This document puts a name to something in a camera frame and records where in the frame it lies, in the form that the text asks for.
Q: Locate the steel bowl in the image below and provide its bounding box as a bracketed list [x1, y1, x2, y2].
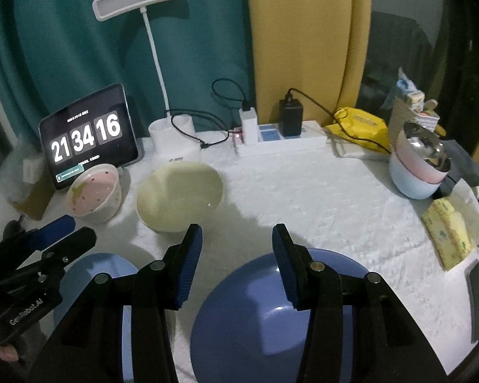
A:
[402, 122, 452, 173]

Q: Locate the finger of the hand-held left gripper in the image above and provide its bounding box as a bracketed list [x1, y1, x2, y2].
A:
[42, 227, 97, 266]
[24, 214, 76, 250]

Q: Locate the teal curtain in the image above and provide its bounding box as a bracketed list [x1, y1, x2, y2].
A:
[0, 0, 256, 156]

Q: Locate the black charger cable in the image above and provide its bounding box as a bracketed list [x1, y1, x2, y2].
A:
[284, 88, 392, 154]

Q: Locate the brown cardboard box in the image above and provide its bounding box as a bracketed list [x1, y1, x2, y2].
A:
[10, 184, 54, 221]

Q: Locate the white textured tablecloth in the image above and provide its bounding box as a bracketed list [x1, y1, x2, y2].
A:
[0, 131, 479, 383]

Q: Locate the yellow wipes packet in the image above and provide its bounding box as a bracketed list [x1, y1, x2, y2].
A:
[325, 106, 392, 154]

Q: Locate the pink dotted bowl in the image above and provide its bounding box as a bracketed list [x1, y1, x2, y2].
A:
[66, 163, 122, 224]

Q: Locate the white flat packet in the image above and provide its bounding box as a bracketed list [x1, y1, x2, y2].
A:
[335, 138, 392, 162]

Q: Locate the light pink bowl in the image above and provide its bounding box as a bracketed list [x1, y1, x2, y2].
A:
[395, 128, 452, 184]

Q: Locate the person's left hand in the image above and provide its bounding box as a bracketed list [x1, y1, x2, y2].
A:
[0, 339, 20, 363]

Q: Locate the dark grey cloth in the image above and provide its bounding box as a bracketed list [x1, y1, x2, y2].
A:
[439, 139, 479, 196]

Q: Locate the light blue snack packet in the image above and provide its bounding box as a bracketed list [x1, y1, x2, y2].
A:
[383, 68, 418, 110]

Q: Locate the tablet with clock display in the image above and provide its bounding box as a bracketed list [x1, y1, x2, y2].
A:
[39, 84, 140, 191]

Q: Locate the black lamp cable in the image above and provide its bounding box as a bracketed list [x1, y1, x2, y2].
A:
[165, 79, 251, 149]

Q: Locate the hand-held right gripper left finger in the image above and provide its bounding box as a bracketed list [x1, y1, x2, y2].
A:
[26, 223, 203, 383]

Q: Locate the dark chair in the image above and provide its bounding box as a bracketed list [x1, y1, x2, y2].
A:
[361, 10, 436, 108]

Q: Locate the large blue bowl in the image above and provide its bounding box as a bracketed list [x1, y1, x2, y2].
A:
[190, 247, 368, 383]

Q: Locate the small white container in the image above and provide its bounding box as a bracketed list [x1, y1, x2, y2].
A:
[417, 100, 441, 130]

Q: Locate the pale yellow bowl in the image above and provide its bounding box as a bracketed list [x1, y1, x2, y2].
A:
[136, 162, 224, 234]

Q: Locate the clear plastic bag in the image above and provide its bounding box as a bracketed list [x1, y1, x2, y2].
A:
[0, 136, 44, 204]

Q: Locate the yellow tissue pack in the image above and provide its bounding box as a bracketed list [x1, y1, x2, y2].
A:
[421, 197, 474, 271]

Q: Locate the black charger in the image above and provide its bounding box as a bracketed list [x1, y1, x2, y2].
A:
[278, 99, 304, 137]

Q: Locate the yellow curtain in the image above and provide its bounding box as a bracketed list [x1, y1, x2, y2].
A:
[243, 0, 374, 128]

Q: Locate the white power strip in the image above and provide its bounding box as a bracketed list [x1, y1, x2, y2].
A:
[233, 120, 328, 157]

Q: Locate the white charger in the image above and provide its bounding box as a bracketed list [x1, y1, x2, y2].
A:
[239, 107, 259, 145]

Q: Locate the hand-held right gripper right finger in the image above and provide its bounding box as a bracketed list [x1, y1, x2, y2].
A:
[272, 223, 450, 383]

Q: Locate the blue plate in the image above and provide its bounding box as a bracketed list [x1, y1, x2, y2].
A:
[53, 252, 141, 383]

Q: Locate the light blue bowl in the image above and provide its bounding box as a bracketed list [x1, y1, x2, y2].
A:
[389, 154, 442, 200]

